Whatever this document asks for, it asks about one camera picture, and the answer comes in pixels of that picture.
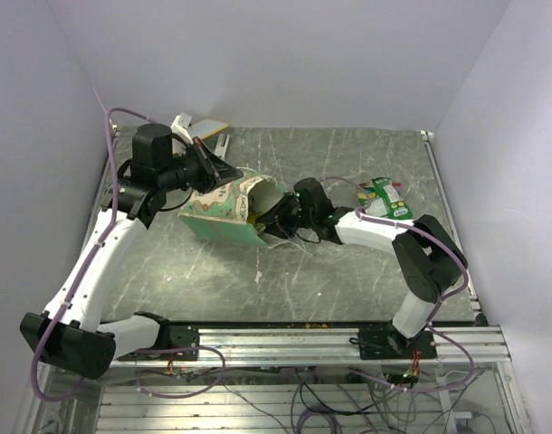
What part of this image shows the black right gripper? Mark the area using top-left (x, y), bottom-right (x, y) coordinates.
top-left (256, 193), bottom-right (316, 239)

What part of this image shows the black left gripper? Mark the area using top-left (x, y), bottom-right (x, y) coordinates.
top-left (159, 137), bottom-right (244, 194)

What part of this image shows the green printed paper bag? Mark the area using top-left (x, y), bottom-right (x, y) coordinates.
top-left (178, 167), bottom-right (313, 256)

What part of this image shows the yellow green snack packet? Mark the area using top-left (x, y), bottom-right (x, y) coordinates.
top-left (356, 182), bottom-right (378, 214)

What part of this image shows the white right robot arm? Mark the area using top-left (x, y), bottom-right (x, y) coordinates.
top-left (254, 178), bottom-right (469, 358)

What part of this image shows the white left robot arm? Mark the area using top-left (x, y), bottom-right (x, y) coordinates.
top-left (20, 123), bottom-right (243, 380)

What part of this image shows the yellow-edged board on stand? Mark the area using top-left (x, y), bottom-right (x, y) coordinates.
top-left (187, 118), bottom-right (229, 140)

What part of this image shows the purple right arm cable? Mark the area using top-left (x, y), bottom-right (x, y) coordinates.
top-left (319, 176), bottom-right (479, 392)

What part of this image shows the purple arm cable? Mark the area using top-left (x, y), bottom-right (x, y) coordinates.
top-left (31, 107), bottom-right (159, 401)
top-left (319, 176), bottom-right (479, 392)

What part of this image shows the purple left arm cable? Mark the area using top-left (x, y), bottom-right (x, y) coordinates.
top-left (31, 107), bottom-right (159, 401)

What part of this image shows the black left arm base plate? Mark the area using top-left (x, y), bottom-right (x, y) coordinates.
top-left (105, 316), bottom-right (200, 361)

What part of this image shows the aluminium rail at table edge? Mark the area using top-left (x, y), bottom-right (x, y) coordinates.
top-left (419, 130), bottom-right (490, 326)

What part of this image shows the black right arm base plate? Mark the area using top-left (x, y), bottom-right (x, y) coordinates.
top-left (348, 323), bottom-right (438, 361)

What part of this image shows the aluminium front frame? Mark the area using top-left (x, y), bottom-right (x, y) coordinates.
top-left (34, 325), bottom-right (513, 367)

